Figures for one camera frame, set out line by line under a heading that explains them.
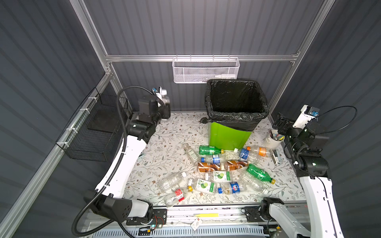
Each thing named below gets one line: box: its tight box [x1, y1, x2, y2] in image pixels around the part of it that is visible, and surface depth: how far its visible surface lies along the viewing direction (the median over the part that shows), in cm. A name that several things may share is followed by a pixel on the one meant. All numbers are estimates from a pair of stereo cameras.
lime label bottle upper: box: [204, 170, 233, 182], surface depth 85 cm
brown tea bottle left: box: [197, 162, 221, 173], surface depth 88 cm
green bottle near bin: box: [198, 145, 225, 156], surface depth 96 cm
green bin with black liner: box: [199, 79, 269, 151], surface depth 83 cm
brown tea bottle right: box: [224, 160, 249, 172], surface depth 88 cm
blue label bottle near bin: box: [233, 147, 257, 162], surface depth 93 cm
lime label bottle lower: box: [187, 178, 217, 195], surface depth 82 cm
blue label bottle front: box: [217, 181, 249, 194], surface depth 81 cm
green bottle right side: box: [246, 163, 276, 185], surface depth 85 cm
